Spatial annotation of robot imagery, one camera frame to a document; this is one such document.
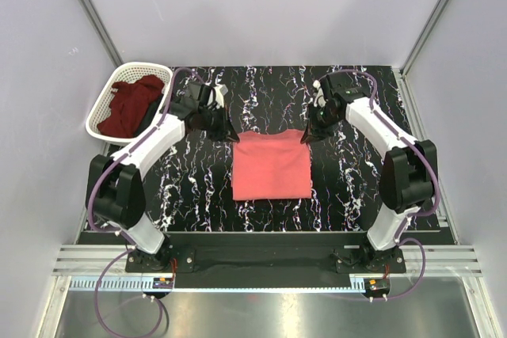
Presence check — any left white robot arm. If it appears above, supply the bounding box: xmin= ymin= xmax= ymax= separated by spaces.
xmin=86 ymin=82 xmax=239 ymax=272

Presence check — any white plastic laundry basket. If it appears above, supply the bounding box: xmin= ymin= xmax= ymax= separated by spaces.
xmin=86 ymin=62 xmax=173 ymax=146

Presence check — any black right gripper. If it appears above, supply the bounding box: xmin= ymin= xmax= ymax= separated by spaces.
xmin=302 ymin=104 xmax=341 ymax=145

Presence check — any black garment in basket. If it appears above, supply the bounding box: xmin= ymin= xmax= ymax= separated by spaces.
xmin=133 ymin=94 xmax=163 ymax=138

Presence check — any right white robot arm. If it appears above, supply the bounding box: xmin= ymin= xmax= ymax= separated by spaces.
xmin=301 ymin=69 xmax=440 ymax=272

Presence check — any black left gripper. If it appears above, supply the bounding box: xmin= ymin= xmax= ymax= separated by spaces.
xmin=198 ymin=103 xmax=239 ymax=142

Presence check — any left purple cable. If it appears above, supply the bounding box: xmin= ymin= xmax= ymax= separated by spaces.
xmin=86 ymin=66 xmax=199 ymax=335

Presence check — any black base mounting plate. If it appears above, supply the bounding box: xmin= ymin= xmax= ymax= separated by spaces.
xmin=125 ymin=232 xmax=406 ymax=290

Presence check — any dark red t shirt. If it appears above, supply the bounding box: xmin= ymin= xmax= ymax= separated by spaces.
xmin=97 ymin=74 xmax=165 ymax=139

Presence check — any grey slotted cable duct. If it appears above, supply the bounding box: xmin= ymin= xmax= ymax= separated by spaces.
xmin=70 ymin=276 xmax=173 ymax=292

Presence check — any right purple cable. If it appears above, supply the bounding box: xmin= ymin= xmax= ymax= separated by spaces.
xmin=324 ymin=70 xmax=440 ymax=300

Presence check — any purple cable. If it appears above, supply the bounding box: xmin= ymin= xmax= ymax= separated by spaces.
xmin=324 ymin=70 xmax=440 ymax=300
xmin=86 ymin=66 xmax=199 ymax=335

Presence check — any pink t shirt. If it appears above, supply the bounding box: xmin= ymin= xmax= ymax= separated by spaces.
xmin=231 ymin=129 xmax=311 ymax=201

